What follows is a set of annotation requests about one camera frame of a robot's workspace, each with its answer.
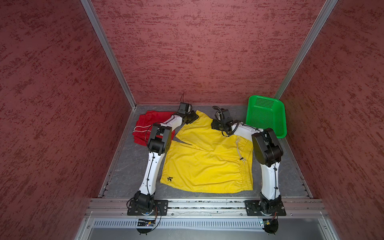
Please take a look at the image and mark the yellow shorts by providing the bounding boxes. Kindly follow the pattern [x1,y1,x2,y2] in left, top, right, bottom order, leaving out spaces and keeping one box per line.
[161,111,254,194]

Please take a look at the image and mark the green plastic basket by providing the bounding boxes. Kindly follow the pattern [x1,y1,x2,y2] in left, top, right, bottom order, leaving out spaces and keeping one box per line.
[246,95,287,139]

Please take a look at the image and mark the red shorts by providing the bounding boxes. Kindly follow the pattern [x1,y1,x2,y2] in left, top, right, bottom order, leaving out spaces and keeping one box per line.
[133,111,174,146]

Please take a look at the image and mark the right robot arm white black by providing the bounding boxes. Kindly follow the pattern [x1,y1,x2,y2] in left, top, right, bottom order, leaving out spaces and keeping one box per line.
[211,106,284,216]

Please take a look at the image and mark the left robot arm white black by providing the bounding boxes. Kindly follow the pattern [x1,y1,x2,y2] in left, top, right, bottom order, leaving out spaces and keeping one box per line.
[130,102,199,215]

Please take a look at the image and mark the right small circuit board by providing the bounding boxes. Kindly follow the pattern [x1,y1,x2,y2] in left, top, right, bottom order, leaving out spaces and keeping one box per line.
[263,219,279,235]

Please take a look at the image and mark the small circuit board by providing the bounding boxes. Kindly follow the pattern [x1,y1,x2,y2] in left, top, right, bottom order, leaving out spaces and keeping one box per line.
[263,219,279,235]
[137,219,157,228]

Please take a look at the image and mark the left small circuit board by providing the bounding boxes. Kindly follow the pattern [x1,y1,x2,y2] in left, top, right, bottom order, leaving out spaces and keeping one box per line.
[137,219,157,228]

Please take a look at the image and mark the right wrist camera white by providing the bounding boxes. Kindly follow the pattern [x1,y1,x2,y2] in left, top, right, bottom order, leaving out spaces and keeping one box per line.
[215,109,222,121]

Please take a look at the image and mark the right aluminium corner post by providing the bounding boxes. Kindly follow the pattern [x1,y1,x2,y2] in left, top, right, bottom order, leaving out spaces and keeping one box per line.
[274,0,338,99]

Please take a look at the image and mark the aluminium corner post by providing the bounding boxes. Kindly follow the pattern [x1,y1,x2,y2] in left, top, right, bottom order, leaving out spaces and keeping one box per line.
[274,0,338,99]
[81,0,137,110]

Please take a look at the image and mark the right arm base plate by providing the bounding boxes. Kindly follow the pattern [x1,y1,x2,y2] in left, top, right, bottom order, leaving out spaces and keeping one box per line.
[244,200,287,217]

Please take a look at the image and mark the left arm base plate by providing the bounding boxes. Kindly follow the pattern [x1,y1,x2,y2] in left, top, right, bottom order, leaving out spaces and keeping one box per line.
[126,200,169,217]

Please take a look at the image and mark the aluminium mounting rail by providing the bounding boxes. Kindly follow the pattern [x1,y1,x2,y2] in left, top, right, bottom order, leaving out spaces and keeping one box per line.
[85,197,329,219]

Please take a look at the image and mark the slotted cable duct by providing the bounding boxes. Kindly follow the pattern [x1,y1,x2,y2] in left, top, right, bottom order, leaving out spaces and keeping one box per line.
[92,218,264,231]

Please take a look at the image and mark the left aluminium corner post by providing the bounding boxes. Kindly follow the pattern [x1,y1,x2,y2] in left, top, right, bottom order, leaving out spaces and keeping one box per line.
[81,0,137,110]

